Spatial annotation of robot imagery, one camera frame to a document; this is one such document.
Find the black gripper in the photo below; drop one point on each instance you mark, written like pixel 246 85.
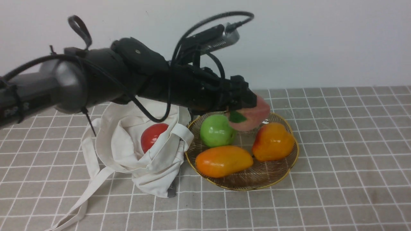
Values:
pixel 202 90

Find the pink peach with leaf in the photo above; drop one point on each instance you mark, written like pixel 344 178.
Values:
pixel 249 118

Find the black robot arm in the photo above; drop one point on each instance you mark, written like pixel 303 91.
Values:
pixel 127 71

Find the white canvas tote bag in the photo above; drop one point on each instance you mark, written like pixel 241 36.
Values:
pixel 112 143

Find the green apple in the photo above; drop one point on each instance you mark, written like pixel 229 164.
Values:
pixel 216 131

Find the orange yellow pear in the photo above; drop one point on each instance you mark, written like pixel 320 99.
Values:
pixel 272 143

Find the orange mango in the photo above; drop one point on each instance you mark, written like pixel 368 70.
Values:
pixel 222 161

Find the red apple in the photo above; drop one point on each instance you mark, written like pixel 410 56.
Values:
pixel 151 134

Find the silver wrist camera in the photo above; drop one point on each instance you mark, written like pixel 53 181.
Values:
pixel 210 40

